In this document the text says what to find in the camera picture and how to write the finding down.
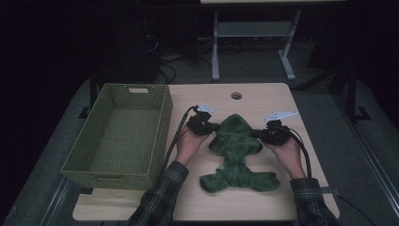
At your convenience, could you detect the metal floor rail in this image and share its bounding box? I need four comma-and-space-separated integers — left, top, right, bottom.
332, 93, 399, 218
39, 175, 74, 226

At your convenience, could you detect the green woven basket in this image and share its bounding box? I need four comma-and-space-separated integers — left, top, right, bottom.
60, 83, 174, 191

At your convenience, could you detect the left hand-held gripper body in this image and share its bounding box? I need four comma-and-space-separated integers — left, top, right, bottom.
186, 102, 216, 137

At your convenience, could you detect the person's right hand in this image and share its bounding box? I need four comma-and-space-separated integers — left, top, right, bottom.
263, 137, 307, 181

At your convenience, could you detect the grey tape strip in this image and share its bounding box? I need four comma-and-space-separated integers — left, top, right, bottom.
319, 186, 341, 197

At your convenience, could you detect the tangle of black floor cables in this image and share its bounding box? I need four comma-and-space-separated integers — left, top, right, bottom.
144, 34, 215, 84

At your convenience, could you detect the white metal rack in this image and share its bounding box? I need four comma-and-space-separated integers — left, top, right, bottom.
199, 0, 347, 82

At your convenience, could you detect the thin black floor cable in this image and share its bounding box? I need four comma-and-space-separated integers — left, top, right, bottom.
337, 195, 377, 226

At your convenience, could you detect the green fleece pet garment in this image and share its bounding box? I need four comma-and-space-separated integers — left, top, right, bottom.
199, 113, 281, 194

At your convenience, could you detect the person's left hand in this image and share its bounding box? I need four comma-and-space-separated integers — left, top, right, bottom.
174, 125, 210, 167

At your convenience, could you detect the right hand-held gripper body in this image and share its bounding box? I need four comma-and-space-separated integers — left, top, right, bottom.
262, 110, 299, 147

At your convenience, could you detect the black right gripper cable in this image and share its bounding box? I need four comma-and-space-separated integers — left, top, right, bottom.
279, 124, 313, 179

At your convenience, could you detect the black metal stand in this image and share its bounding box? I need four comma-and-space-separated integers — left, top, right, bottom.
326, 62, 373, 123

